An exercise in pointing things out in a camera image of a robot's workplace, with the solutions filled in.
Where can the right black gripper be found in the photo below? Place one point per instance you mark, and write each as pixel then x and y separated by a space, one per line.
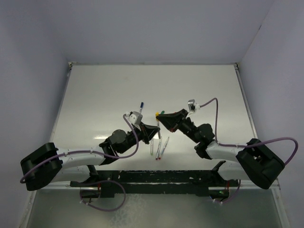
pixel 173 122

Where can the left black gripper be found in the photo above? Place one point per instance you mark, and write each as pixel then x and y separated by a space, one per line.
pixel 147 131

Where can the white pen yellow end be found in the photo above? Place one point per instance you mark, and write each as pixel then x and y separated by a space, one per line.
pixel 159 131

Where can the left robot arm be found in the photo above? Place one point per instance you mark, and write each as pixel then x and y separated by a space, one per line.
pixel 49 164

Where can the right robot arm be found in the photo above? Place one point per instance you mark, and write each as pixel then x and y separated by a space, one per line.
pixel 254 162

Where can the white pen purple end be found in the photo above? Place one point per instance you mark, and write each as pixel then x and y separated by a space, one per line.
pixel 158 148

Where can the white pen red end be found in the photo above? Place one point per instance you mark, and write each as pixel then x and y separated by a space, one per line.
pixel 164 148

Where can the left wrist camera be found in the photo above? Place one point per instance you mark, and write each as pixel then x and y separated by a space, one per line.
pixel 134 117

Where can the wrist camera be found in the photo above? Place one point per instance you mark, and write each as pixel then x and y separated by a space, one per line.
pixel 134 117
pixel 193 106

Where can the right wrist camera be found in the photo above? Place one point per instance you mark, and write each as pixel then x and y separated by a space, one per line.
pixel 193 106

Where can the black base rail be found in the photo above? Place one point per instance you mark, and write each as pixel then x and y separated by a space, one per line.
pixel 200 183

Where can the aluminium frame rail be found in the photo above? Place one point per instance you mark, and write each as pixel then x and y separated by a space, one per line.
pixel 236 67

